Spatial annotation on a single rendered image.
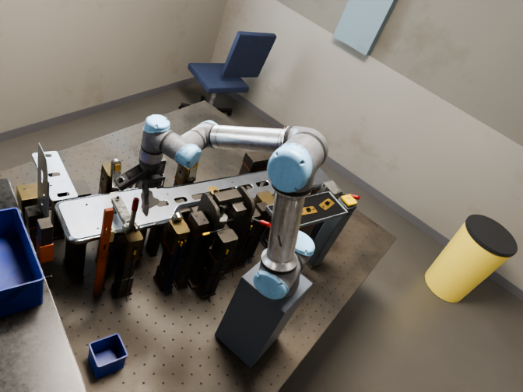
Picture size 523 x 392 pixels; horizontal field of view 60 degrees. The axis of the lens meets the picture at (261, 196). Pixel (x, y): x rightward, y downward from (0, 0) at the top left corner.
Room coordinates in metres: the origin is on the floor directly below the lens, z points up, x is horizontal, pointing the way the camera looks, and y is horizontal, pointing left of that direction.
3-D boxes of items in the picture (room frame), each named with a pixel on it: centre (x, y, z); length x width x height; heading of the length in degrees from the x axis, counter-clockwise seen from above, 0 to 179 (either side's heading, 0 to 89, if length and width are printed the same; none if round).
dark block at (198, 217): (1.26, 0.18, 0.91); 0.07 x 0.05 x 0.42; 49
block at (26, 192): (1.10, 0.78, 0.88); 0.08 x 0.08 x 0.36; 49
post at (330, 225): (1.72, -0.38, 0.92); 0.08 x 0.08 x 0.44; 49
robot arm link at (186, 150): (1.14, 0.28, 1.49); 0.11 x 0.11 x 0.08; 76
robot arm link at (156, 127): (1.14, 0.38, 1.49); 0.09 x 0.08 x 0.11; 76
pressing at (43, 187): (1.03, 0.69, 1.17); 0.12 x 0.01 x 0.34; 49
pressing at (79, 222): (1.59, 0.19, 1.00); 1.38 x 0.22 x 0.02; 139
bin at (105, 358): (0.81, 0.28, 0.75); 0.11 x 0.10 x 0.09; 139
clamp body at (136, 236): (1.10, 0.37, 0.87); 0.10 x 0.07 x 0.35; 49
